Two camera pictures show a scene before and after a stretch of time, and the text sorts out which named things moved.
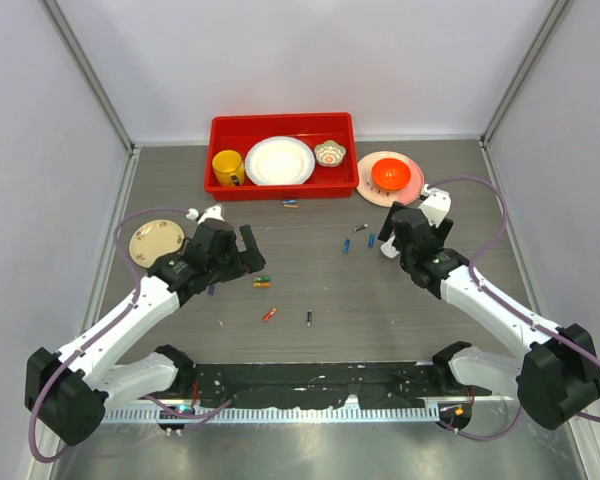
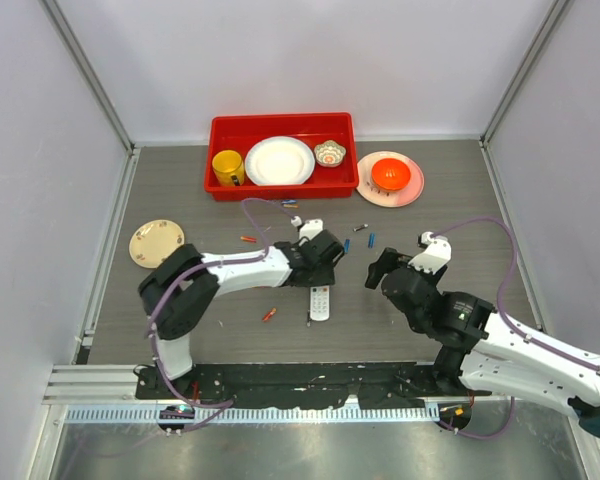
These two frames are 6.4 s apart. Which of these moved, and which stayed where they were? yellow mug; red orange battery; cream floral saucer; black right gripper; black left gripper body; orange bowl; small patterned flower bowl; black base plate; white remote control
Moved: black right gripper; black left gripper body; white remote control
Stayed: black base plate; orange bowl; small patterned flower bowl; cream floral saucer; red orange battery; yellow mug
